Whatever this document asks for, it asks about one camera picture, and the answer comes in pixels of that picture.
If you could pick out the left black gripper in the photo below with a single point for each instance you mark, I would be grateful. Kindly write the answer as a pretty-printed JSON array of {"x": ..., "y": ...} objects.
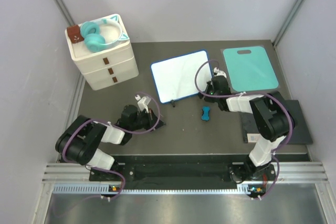
[{"x": 151, "y": 118}]

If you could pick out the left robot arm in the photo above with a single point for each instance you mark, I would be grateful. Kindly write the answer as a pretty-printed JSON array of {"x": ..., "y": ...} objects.
[{"x": 79, "y": 143}]

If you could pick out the black rectangular mat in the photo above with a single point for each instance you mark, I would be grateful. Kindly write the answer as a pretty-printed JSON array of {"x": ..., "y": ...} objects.
[{"x": 300, "y": 135}]

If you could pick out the aluminium rail frame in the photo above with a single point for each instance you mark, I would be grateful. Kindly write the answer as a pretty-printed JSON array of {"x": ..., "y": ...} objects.
[{"x": 290, "y": 172}]

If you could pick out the teal cat-ear headphones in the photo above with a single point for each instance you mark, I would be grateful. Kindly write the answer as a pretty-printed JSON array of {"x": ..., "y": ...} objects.
[{"x": 93, "y": 39}]

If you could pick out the teal cutting board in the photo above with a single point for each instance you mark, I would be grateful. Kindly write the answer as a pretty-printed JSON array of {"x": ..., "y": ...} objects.
[{"x": 250, "y": 69}]

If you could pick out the brown small cube box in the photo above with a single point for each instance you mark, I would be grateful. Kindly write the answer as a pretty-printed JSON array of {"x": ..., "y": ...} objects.
[{"x": 74, "y": 34}]

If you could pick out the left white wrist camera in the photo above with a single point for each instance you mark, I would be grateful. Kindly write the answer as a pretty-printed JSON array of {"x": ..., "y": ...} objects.
[{"x": 143, "y": 102}]

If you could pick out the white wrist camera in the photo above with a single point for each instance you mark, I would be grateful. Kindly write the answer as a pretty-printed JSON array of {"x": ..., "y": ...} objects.
[
  {"x": 143, "y": 102},
  {"x": 218, "y": 72}
]

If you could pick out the blue-framed whiteboard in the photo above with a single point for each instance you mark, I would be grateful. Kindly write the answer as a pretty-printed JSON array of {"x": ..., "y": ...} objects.
[{"x": 181, "y": 77}]

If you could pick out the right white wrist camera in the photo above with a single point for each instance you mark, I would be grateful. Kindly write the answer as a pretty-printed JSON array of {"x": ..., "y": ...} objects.
[{"x": 218, "y": 72}]

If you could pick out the white label card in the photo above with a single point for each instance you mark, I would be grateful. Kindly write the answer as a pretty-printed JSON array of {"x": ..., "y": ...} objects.
[{"x": 253, "y": 137}]

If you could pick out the blue whiteboard eraser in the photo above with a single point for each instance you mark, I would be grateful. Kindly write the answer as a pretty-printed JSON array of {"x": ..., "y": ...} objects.
[{"x": 205, "y": 113}]

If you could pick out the white three-drawer storage box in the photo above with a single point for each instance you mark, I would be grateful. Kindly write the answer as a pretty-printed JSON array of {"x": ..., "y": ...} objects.
[{"x": 108, "y": 67}]

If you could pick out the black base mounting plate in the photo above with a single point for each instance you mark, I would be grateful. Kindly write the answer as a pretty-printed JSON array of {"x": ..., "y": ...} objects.
[{"x": 225, "y": 168}]

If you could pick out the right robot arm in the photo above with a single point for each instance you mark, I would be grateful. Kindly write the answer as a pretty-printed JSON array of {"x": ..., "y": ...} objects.
[{"x": 273, "y": 120}]

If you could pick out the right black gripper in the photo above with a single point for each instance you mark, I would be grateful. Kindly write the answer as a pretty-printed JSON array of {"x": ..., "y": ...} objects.
[{"x": 209, "y": 86}]

